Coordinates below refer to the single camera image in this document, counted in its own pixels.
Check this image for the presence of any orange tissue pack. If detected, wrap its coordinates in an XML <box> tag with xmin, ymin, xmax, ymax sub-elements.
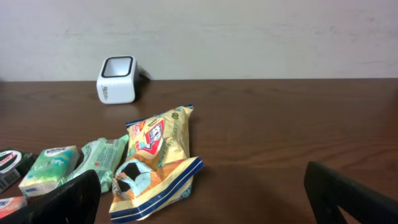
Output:
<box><xmin>0</xmin><ymin>196</ymin><xmax>27</xmax><ymax>218</ymax></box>

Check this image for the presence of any white barcode scanner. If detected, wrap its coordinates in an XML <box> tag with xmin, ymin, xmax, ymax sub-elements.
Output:
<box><xmin>96</xmin><ymin>55</ymin><xmax>150</xmax><ymax>105</ymax></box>

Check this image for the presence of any green wet wipes pack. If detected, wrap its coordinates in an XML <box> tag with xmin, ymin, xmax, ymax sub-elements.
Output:
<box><xmin>57</xmin><ymin>134</ymin><xmax>129</xmax><ymax>194</ymax></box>

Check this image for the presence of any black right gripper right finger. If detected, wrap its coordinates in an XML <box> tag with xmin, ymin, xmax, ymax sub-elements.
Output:
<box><xmin>304</xmin><ymin>161</ymin><xmax>397</xmax><ymax>224</ymax></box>

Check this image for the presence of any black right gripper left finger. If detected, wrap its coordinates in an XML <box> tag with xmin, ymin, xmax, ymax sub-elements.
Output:
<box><xmin>1</xmin><ymin>170</ymin><xmax>101</xmax><ymax>224</ymax></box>

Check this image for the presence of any small green wipes pack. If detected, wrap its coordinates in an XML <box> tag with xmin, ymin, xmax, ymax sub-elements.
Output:
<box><xmin>19</xmin><ymin>146</ymin><xmax>80</xmax><ymax>198</ymax></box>

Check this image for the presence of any roll of tape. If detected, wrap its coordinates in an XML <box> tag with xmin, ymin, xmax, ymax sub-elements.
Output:
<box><xmin>0</xmin><ymin>147</ymin><xmax>37</xmax><ymax>193</ymax></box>

